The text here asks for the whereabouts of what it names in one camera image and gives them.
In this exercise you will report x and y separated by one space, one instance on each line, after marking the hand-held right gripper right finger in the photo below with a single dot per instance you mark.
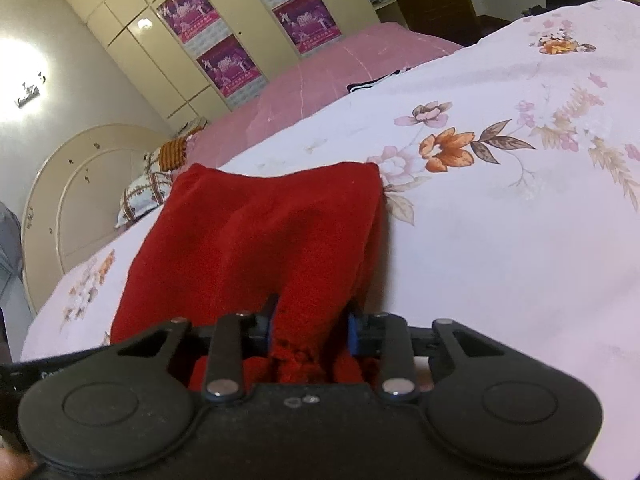
354 335

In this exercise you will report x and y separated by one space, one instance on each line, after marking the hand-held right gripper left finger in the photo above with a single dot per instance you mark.
270 332

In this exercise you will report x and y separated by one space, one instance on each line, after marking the red cloth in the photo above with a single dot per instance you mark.
250 240

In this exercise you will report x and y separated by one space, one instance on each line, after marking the grey cloth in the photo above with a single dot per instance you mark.
9 240

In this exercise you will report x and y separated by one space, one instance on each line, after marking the floral bedsheet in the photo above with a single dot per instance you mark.
500 235

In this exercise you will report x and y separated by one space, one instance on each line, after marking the cream round headboard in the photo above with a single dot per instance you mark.
65 200

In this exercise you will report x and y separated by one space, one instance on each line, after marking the white patterned pillow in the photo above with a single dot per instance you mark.
145 195

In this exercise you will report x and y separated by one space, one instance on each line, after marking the orange striped pillow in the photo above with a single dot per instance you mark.
172 155

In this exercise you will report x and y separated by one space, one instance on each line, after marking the black and white garment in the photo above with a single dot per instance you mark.
372 84

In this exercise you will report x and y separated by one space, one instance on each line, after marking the pink blanket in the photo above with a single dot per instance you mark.
320 75

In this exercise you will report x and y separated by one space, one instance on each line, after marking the cream wardrobe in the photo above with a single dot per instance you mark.
140 30

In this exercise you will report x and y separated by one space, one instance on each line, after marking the purple wall poster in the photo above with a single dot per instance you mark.
185 10
229 67
307 21

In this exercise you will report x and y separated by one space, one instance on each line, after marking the wall fixture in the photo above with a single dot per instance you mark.
30 91

